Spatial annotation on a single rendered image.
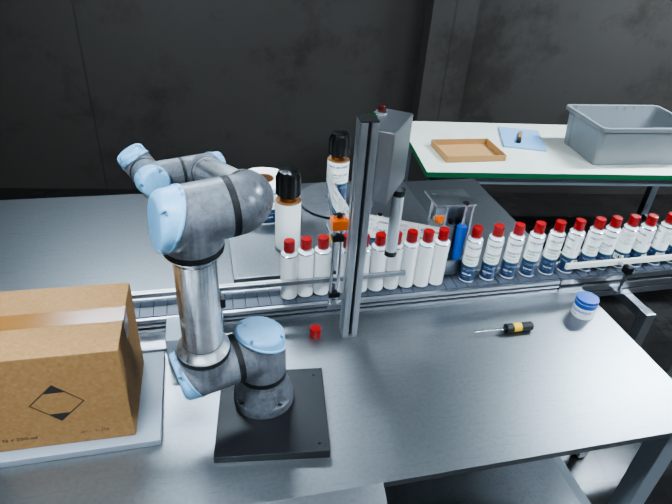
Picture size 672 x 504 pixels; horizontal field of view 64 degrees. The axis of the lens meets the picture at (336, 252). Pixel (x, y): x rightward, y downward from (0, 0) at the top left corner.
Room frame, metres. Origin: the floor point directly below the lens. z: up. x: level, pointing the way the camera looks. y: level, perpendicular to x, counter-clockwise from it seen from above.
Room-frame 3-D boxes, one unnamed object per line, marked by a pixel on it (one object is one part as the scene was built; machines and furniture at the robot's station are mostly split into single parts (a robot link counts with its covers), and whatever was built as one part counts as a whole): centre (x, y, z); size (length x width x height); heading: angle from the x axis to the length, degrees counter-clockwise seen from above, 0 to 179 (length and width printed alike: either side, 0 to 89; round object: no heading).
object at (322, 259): (1.38, 0.04, 0.98); 0.05 x 0.05 x 0.20
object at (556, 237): (1.58, -0.73, 0.98); 0.05 x 0.05 x 0.20
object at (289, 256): (1.34, 0.14, 0.98); 0.05 x 0.05 x 0.20
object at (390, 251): (1.32, -0.16, 1.18); 0.04 x 0.04 x 0.21
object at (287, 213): (1.63, 0.17, 1.03); 0.09 x 0.09 x 0.30
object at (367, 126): (1.25, -0.05, 1.17); 0.04 x 0.04 x 0.67; 15
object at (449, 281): (1.38, 0.03, 0.86); 1.65 x 0.08 x 0.04; 105
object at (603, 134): (3.00, -1.59, 0.91); 0.60 x 0.40 x 0.22; 101
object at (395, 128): (1.32, -0.10, 1.38); 0.17 x 0.10 x 0.19; 160
